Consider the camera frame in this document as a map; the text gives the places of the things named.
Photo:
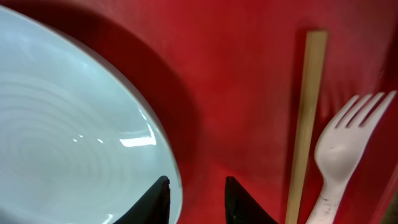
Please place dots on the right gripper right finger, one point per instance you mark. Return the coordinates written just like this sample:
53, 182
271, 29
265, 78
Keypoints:
240, 206

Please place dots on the red plastic tray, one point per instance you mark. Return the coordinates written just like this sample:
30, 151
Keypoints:
224, 78

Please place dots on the light blue plate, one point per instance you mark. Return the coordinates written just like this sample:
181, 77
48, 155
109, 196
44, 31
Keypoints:
79, 143

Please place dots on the white plastic fork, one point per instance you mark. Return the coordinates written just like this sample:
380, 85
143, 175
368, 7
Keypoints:
340, 148

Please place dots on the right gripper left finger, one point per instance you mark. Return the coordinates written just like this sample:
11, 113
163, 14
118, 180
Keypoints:
152, 208

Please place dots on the wooden chopstick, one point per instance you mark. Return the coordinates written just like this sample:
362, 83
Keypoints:
311, 61

